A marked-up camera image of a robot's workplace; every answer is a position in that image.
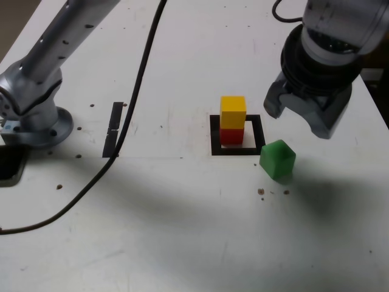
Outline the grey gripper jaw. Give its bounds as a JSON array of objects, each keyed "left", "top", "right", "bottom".
[
  {"left": 263, "top": 80, "right": 287, "bottom": 119},
  {"left": 280, "top": 82, "right": 354, "bottom": 141}
]

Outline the yellow cube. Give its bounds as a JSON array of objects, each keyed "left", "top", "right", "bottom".
[{"left": 219, "top": 96, "right": 247, "bottom": 130}]

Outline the red cube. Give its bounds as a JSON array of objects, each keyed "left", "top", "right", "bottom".
[{"left": 219, "top": 126, "right": 245, "bottom": 146}]

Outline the green cube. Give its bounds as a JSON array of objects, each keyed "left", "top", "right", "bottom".
[{"left": 258, "top": 139, "right": 297, "bottom": 185}]

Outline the black tape square outline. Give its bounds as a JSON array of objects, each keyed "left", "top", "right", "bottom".
[{"left": 209, "top": 114, "right": 266, "bottom": 156}]

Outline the white metal crossbar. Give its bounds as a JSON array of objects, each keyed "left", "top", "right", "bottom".
[{"left": 362, "top": 68, "right": 384, "bottom": 82}]

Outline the black tape strip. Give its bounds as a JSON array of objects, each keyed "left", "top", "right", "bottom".
[{"left": 102, "top": 102, "right": 125, "bottom": 158}]

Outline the small white box blue sticker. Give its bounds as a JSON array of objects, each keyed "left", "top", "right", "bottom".
[{"left": 0, "top": 119, "right": 22, "bottom": 135}]

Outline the thin looped black cable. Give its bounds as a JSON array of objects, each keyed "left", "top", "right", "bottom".
[{"left": 270, "top": 0, "right": 306, "bottom": 23}]

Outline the thick black cable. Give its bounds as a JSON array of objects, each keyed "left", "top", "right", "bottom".
[{"left": 0, "top": 0, "right": 168, "bottom": 236}]

